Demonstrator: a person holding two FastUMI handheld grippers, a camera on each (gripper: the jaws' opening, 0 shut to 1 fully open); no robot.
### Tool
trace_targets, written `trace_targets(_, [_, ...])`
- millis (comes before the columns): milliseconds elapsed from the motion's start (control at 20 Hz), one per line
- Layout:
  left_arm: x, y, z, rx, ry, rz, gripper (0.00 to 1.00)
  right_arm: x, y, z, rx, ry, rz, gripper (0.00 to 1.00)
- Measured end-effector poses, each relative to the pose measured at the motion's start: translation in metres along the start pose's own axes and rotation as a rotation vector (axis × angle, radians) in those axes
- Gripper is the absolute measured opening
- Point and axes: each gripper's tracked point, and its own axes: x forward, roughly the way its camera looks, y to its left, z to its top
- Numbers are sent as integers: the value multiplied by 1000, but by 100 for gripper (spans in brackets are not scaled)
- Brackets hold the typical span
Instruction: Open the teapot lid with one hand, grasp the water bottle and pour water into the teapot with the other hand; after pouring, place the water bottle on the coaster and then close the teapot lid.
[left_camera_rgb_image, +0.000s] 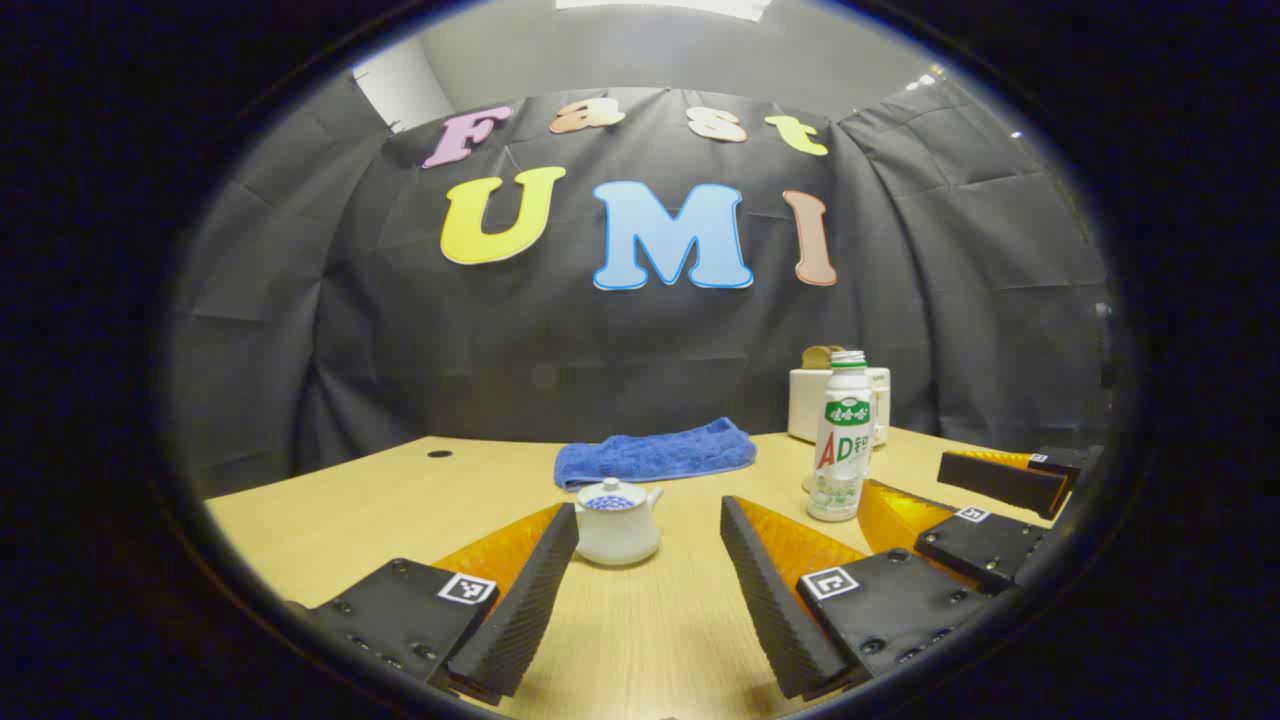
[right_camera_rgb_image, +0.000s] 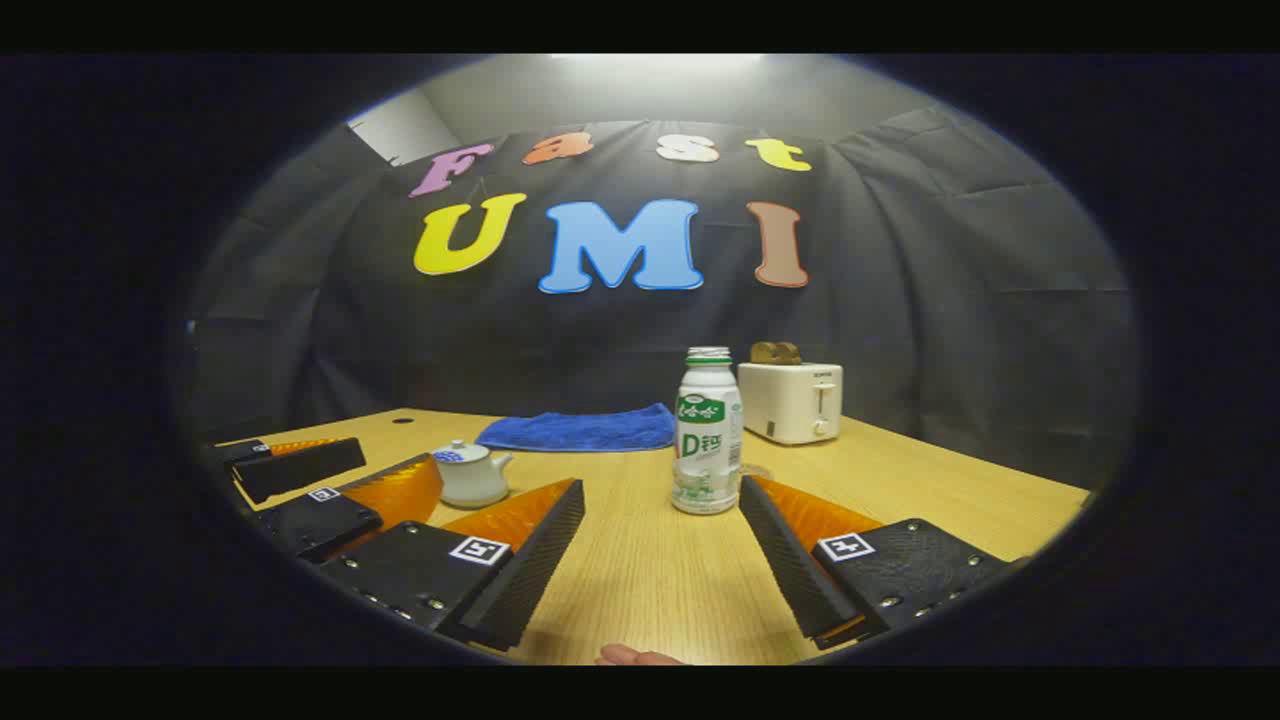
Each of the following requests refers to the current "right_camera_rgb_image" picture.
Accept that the white teacup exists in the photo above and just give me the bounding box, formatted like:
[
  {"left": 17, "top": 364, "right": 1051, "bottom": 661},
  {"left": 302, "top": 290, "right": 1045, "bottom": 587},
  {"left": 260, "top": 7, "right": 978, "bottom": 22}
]
[{"left": 432, "top": 452, "right": 515, "bottom": 509}]

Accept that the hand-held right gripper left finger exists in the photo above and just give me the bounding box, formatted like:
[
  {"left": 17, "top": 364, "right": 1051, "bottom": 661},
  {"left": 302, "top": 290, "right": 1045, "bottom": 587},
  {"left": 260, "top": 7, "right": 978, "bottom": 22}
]
[{"left": 318, "top": 478, "right": 587, "bottom": 653}]

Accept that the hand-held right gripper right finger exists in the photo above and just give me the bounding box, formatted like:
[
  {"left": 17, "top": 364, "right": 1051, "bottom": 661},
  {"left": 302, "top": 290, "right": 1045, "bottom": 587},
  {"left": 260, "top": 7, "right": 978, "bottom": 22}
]
[{"left": 738, "top": 474, "right": 1013, "bottom": 651}]

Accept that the white toaster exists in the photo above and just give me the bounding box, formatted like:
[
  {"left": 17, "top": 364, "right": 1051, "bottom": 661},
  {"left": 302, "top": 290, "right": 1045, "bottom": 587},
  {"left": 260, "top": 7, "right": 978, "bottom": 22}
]
[{"left": 737, "top": 362, "right": 844, "bottom": 446}]

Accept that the white water bottle green label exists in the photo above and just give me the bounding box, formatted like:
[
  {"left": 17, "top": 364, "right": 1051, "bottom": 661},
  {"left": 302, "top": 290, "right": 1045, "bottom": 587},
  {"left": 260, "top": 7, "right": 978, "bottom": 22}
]
[{"left": 671, "top": 346, "right": 744, "bottom": 516}]

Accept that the blue towel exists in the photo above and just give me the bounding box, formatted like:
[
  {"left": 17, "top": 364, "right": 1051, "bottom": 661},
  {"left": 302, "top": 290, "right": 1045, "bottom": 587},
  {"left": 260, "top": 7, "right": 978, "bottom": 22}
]
[{"left": 475, "top": 403, "right": 678, "bottom": 453}]

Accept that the black backdrop cloth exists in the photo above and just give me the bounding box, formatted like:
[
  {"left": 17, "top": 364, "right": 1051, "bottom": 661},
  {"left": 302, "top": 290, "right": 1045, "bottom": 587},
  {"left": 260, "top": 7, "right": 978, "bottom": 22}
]
[{"left": 185, "top": 105, "right": 1141, "bottom": 491}]

